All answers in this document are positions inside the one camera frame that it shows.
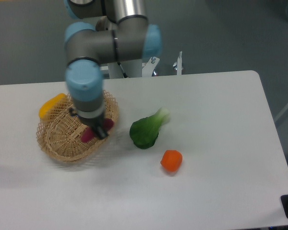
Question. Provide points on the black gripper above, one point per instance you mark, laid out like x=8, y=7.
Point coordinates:
x=96, y=123

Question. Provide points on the purple sweet potato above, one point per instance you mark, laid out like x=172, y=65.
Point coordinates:
x=99, y=133

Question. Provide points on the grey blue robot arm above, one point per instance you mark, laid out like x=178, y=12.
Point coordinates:
x=105, y=31

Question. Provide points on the woven wicker basket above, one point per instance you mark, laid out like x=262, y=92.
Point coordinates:
x=58, y=134

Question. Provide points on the yellow pepper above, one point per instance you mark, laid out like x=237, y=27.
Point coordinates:
x=49, y=104

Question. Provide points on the green bok choy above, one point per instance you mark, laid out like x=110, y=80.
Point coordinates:
x=145, y=131

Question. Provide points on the orange carrot piece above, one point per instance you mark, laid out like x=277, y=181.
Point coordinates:
x=171, y=160

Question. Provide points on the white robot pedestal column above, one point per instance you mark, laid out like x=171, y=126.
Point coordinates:
x=132, y=68

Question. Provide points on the white metal mounting frame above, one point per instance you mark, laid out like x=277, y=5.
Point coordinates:
x=148, y=67

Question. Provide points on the white bracket with bolt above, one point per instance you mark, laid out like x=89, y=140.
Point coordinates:
x=177, y=66

